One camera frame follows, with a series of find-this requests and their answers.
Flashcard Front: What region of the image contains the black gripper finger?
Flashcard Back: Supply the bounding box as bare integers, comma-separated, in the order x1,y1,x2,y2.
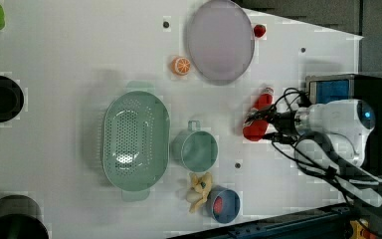
245,106,276,123
263,132,295,144

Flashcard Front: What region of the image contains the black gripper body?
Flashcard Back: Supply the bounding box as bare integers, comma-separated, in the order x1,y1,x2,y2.
273,111,298,136

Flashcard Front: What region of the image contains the red plush ketchup bottle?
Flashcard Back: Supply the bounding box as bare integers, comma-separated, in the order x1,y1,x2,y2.
243,87,274,141

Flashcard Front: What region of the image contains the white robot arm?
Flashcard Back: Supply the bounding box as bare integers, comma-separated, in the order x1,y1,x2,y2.
245,100,382,216

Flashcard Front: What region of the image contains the blue bowl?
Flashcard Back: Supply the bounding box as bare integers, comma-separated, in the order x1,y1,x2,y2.
206,185,241,224

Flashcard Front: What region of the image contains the pale purple plate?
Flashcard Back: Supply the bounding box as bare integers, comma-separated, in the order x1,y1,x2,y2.
186,0,255,82

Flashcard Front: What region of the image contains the red strawberry toy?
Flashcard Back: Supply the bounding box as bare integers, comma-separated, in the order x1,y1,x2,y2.
253,24,267,38

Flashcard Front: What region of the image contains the red plush ball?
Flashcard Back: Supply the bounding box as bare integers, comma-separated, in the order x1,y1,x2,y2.
213,196,223,215

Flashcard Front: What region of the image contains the yellow plush toy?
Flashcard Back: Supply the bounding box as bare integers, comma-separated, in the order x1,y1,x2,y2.
189,172,213,213

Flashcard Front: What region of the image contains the orange slice toy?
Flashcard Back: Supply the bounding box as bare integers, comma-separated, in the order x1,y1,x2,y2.
170,57,191,76

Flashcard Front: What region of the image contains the green colander basket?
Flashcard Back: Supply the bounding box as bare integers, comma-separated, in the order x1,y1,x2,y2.
101,81,170,202

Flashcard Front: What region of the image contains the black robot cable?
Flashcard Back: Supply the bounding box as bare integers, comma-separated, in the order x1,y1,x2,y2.
271,87,382,233

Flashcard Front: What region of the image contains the green cup with handle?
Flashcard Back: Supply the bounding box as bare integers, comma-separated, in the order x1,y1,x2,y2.
171,120,218,172

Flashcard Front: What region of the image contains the black camera mount lower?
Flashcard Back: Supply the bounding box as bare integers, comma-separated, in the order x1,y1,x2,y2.
0,195,51,239

